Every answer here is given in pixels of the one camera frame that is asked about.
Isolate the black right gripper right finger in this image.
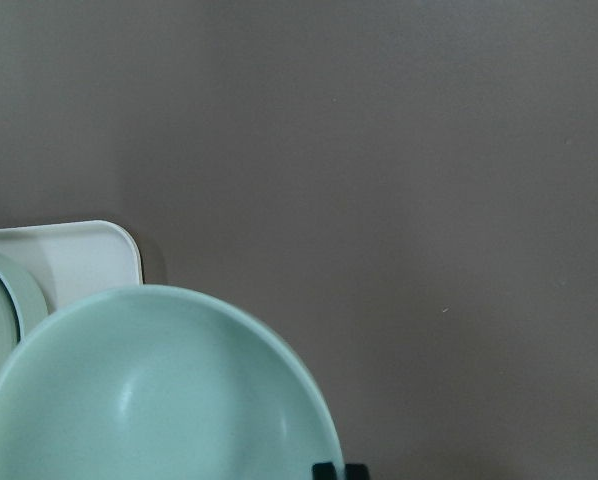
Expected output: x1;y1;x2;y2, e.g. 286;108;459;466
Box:
344;463;369;480

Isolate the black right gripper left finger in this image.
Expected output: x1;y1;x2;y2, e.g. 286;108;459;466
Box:
312;462;337;480

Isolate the white rabbit tray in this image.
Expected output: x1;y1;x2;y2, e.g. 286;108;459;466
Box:
0;220;144;313

